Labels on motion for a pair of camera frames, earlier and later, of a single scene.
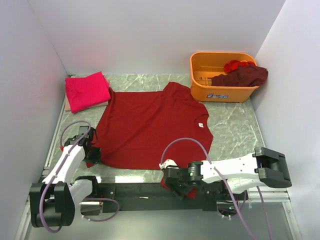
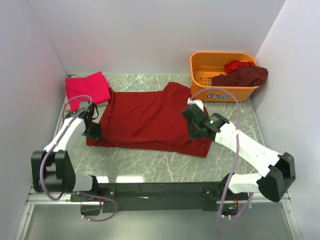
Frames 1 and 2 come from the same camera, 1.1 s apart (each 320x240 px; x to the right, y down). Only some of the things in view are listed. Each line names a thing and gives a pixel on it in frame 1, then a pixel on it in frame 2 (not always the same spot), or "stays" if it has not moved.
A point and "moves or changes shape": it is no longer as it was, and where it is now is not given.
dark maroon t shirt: x=247 y=75 stays
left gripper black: x=96 y=158 -> x=97 y=134
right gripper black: x=178 y=191 -> x=193 y=135
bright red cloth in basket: x=231 y=65 stays
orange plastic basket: x=205 y=66 stays
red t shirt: x=154 y=130 moves or changes shape
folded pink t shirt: x=84 y=92 stays
